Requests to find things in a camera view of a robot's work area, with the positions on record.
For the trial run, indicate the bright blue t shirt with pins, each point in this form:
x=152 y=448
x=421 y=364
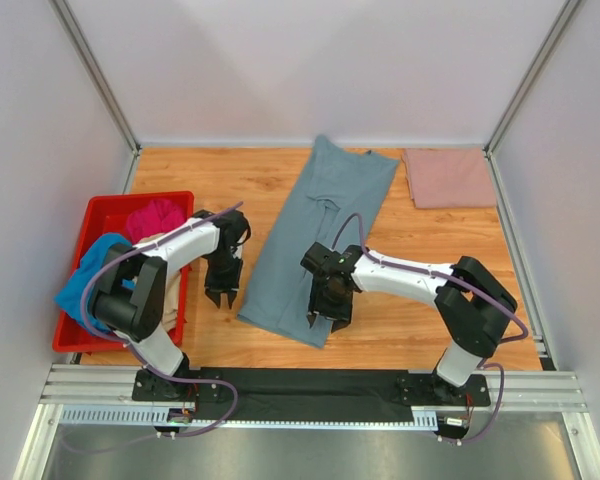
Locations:
x=69 y=297

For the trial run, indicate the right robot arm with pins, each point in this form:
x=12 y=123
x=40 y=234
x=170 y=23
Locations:
x=474 y=306

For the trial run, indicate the left aluminium frame post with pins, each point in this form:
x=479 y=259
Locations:
x=78 y=39

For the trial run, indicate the aluminium frame post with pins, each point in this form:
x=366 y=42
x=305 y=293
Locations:
x=565 y=16
x=78 y=39

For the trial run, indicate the right aluminium frame post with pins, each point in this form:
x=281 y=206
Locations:
x=565 y=16

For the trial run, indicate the red plastic bin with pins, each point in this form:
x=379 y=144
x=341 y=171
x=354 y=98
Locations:
x=105 y=214

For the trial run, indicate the grey blue t shirt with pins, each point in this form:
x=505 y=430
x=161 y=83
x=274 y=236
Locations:
x=332 y=185

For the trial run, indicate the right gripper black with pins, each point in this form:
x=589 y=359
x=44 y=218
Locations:
x=328 y=314

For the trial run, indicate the slotted cable duct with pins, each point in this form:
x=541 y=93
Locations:
x=163 y=416

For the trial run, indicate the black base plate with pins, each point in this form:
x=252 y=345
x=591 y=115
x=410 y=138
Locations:
x=329 y=390

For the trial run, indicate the folded pink t shirt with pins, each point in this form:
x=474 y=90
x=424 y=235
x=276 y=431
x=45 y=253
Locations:
x=448 y=178

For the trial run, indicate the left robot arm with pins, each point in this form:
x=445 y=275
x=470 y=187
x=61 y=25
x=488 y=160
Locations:
x=127 y=295

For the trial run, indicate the magenta t shirt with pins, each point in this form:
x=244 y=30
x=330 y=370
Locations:
x=157 y=217

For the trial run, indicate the beige t shirt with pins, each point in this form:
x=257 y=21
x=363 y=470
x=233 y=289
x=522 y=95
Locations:
x=171 y=302

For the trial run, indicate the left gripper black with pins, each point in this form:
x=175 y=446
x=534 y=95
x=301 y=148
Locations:
x=222 y=288

